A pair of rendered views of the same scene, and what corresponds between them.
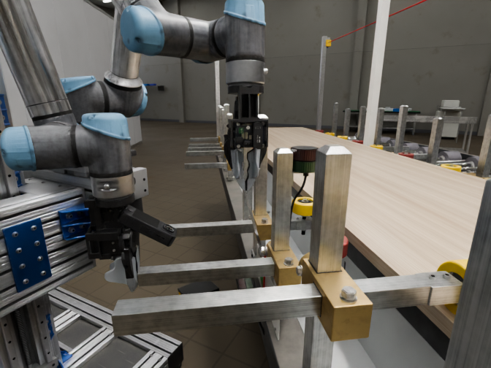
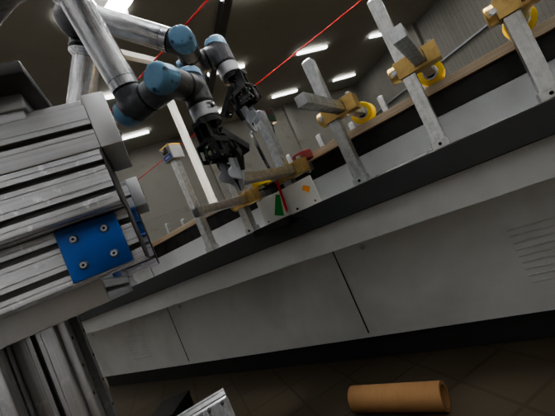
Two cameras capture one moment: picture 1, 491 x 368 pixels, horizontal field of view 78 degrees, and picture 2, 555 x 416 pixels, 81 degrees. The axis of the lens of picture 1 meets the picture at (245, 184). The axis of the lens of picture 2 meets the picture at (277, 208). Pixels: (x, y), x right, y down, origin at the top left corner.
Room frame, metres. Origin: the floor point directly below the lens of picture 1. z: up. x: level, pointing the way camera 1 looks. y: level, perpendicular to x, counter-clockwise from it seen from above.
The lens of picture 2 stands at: (-0.10, 0.85, 0.68)
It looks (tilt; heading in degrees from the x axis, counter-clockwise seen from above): 3 degrees up; 312
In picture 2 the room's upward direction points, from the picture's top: 24 degrees counter-clockwise
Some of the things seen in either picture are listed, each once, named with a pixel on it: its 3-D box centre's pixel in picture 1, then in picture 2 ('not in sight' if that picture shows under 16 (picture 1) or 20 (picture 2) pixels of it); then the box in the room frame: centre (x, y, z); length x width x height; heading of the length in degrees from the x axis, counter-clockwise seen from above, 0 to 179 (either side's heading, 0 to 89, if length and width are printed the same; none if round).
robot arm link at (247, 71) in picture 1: (247, 76); (230, 72); (0.62, 0.00, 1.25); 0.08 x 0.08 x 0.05
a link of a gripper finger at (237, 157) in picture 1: (239, 171); (250, 117); (0.60, 0.01, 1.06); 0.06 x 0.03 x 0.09; 7
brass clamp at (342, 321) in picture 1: (329, 289); (338, 111); (0.37, -0.12, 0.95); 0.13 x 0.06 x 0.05; 8
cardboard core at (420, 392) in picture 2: not in sight; (396, 397); (0.53, 0.00, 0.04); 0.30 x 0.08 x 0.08; 8
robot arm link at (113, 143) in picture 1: (106, 144); (193, 89); (0.55, 0.25, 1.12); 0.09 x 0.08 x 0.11; 109
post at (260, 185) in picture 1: (260, 193); (232, 182); (0.89, -0.05, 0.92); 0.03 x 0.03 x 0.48; 8
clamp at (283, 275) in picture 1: (283, 261); (291, 172); (0.62, -0.09, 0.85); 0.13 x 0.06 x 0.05; 8
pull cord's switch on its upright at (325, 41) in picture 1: (322, 93); not in sight; (3.33, -0.82, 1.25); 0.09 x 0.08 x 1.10; 8
